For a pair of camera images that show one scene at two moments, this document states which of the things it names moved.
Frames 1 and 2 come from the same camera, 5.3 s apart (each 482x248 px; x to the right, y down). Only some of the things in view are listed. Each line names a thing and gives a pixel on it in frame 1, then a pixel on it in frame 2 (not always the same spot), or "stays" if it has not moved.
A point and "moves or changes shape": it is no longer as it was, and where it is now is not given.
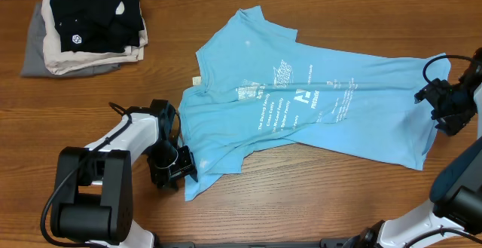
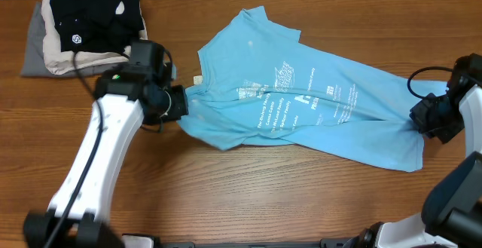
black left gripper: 188,164 to 181,106
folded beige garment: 59,62 stays
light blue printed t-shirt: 254,83 moves or changes shape
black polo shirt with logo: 100,14 stays
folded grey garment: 35,63 stays
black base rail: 350,242 stays
